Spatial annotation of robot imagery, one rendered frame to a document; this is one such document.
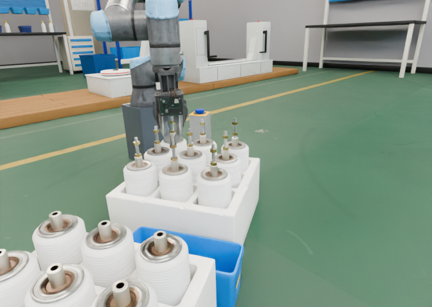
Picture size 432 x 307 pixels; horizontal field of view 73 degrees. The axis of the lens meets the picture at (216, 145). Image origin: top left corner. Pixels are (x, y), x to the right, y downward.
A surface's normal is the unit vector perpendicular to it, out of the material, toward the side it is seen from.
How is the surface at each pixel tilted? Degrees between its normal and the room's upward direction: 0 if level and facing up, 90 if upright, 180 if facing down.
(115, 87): 90
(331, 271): 0
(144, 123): 90
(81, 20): 90
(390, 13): 90
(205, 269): 0
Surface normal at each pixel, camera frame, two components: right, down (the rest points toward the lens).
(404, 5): -0.71, 0.26
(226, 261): -0.29, 0.31
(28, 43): 0.70, 0.23
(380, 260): -0.02, -0.94
